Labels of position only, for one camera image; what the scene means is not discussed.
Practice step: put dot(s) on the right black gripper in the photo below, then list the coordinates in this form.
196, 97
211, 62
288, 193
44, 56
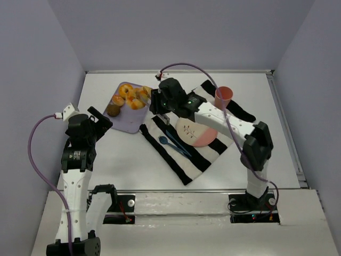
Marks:
155, 100

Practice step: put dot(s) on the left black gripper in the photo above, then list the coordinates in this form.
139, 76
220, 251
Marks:
99, 118

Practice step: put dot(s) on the small yellow muffin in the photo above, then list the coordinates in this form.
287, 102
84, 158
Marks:
148, 89

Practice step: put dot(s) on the twisted ring bread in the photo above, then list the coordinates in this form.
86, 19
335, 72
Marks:
133, 101

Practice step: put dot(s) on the metal tongs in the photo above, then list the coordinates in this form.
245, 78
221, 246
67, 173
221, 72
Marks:
144, 96

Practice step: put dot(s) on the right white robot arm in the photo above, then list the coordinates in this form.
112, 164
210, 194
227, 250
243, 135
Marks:
252, 140

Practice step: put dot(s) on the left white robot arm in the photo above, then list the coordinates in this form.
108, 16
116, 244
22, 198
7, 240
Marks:
83, 211

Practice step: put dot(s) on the dark brown muffin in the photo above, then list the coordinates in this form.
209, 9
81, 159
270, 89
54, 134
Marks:
113, 110

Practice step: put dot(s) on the blue spoon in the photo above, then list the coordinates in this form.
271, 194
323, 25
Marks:
164, 141

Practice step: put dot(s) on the lavender tray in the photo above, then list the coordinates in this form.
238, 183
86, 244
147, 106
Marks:
128, 120

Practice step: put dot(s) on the small glazed bun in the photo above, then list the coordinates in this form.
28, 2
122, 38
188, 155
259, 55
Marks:
118, 100

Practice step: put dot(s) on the cream pink plate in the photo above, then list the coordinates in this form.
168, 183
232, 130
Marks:
194, 134

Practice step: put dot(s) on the orange glazed donut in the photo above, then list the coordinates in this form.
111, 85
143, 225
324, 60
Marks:
124, 89

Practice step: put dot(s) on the black white striped cloth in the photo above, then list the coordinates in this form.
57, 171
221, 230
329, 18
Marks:
185, 167

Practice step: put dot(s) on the pink cup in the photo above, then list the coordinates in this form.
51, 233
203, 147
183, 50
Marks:
223, 96

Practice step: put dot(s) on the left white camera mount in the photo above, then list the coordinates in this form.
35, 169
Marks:
69, 111

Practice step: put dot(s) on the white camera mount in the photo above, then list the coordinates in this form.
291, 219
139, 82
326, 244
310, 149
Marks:
69, 111
161, 75

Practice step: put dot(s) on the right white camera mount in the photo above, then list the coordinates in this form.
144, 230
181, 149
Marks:
161, 75

